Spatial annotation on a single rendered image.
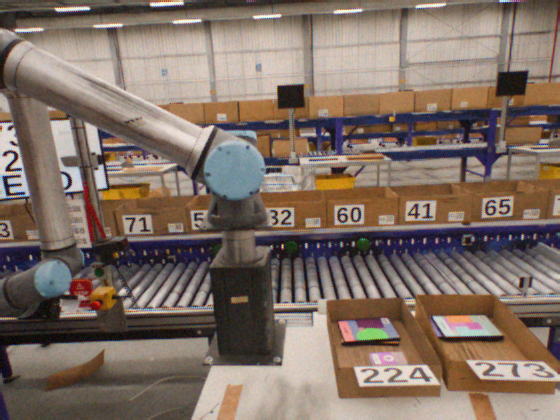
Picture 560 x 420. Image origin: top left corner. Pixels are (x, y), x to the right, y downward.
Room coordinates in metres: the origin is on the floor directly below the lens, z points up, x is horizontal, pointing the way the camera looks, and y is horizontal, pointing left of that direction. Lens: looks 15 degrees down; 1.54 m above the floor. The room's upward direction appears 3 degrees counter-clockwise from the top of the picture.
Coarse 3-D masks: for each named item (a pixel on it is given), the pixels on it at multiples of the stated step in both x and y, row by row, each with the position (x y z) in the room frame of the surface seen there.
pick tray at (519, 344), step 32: (416, 320) 1.23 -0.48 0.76; (512, 320) 1.10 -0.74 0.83; (448, 352) 1.04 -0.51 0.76; (480, 352) 1.03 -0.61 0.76; (512, 352) 1.03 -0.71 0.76; (544, 352) 0.92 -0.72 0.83; (448, 384) 0.89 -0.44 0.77; (480, 384) 0.88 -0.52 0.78; (512, 384) 0.87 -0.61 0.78; (544, 384) 0.86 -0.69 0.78
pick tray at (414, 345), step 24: (336, 312) 1.25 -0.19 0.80; (360, 312) 1.25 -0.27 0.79; (384, 312) 1.25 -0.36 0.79; (408, 312) 1.16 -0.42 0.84; (336, 336) 1.16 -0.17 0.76; (408, 336) 1.14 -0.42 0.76; (336, 360) 0.92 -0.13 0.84; (360, 360) 1.03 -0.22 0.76; (408, 360) 1.01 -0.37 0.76; (432, 360) 0.93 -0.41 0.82
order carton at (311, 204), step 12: (264, 192) 2.29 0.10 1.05; (276, 192) 2.29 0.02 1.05; (288, 192) 2.29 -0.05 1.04; (300, 192) 2.29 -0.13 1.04; (312, 192) 2.28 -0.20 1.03; (276, 204) 2.00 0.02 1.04; (288, 204) 2.00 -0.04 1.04; (300, 204) 2.00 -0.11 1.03; (312, 204) 2.00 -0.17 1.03; (324, 204) 1.99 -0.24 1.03; (300, 216) 2.00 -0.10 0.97; (312, 216) 2.00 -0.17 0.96; (324, 216) 1.99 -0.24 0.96; (276, 228) 2.00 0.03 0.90; (288, 228) 2.00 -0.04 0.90; (300, 228) 2.00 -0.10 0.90; (312, 228) 2.00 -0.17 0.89; (324, 228) 1.99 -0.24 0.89
